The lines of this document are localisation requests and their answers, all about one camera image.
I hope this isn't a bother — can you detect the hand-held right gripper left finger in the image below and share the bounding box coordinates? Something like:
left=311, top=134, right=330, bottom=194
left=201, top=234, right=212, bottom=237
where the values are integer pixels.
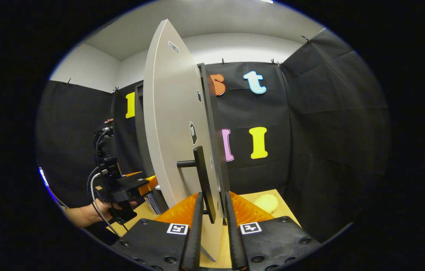
left=110, top=192, right=204, bottom=271

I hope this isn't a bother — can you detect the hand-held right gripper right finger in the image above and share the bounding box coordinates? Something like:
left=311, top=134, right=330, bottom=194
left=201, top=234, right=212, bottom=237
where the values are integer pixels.
left=223, top=191, right=321, bottom=271

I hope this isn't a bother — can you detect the dark grey cabinet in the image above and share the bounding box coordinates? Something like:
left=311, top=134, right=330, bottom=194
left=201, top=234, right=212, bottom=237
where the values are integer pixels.
left=134, top=81, right=169, bottom=215

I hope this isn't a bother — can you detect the black cabinet door handle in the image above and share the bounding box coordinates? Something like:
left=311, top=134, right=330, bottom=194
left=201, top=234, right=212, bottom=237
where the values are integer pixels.
left=177, top=146, right=217, bottom=224

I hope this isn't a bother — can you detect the beige cabinet door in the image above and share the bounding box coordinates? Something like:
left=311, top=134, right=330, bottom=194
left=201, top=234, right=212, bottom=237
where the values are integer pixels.
left=143, top=19, right=232, bottom=262

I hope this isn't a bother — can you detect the blue-grey book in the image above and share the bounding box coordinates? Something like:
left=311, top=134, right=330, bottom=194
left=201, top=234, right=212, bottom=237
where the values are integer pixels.
left=145, top=190, right=165, bottom=216

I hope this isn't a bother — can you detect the yellow pumpkin-shaped toy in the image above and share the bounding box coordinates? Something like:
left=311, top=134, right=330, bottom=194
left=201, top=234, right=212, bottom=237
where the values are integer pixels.
left=254, top=193, right=279, bottom=214

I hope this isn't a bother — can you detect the black backdrop cloth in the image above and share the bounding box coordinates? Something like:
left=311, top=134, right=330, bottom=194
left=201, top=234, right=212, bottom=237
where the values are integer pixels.
left=35, top=28, right=391, bottom=243

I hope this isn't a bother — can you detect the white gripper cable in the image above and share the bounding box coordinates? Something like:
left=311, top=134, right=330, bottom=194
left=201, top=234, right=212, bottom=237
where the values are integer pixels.
left=90, top=171, right=120, bottom=238

